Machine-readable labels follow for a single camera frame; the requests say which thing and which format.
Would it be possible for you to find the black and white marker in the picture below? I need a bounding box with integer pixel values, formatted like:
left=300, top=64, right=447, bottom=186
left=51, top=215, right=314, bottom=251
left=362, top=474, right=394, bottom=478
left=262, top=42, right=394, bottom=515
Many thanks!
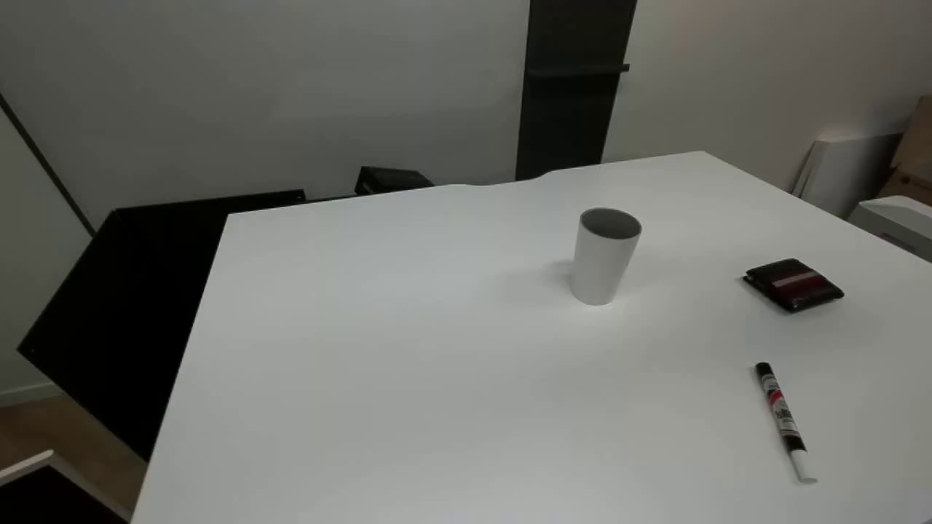
left=753, top=359, right=818, bottom=487

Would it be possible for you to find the white mug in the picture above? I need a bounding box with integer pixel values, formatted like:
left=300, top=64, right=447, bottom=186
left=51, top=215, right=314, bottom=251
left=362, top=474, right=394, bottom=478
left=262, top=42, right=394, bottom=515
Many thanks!
left=566, top=203, right=645, bottom=308

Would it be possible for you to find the black chair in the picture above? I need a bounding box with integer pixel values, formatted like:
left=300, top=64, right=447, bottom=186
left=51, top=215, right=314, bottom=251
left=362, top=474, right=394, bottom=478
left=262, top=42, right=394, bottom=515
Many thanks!
left=352, top=164, right=438, bottom=199

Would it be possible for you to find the black eraser with red stripe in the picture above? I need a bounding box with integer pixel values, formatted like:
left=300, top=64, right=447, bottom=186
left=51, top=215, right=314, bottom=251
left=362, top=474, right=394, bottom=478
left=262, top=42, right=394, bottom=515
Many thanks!
left=739, top=256, right=847, bottom=314

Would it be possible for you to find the white bin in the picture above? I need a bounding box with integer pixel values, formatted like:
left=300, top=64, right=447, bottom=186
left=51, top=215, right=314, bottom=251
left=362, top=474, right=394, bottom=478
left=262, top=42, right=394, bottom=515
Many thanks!
left=790, top=125, right=903, bottom=219

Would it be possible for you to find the white box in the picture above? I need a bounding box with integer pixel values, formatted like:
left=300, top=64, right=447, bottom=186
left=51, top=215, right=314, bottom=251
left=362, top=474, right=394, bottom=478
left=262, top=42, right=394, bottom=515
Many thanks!
left=847, top=192, right=932, bottom=264

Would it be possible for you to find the cardboard box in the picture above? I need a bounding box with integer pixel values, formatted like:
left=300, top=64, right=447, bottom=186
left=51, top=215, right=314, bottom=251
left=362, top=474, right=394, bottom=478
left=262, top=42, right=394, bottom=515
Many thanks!
left=879, top=90, right=932, bottom=208

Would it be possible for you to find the white-edged dark board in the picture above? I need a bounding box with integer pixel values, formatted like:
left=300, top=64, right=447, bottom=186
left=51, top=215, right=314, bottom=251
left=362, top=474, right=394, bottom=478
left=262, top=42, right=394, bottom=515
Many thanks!
left=0, top=449, right=132, bottom=524

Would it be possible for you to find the black wall column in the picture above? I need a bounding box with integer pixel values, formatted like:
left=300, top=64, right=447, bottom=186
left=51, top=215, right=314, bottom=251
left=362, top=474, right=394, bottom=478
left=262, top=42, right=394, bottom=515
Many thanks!
left=514, top=0, right=642, bottom=184

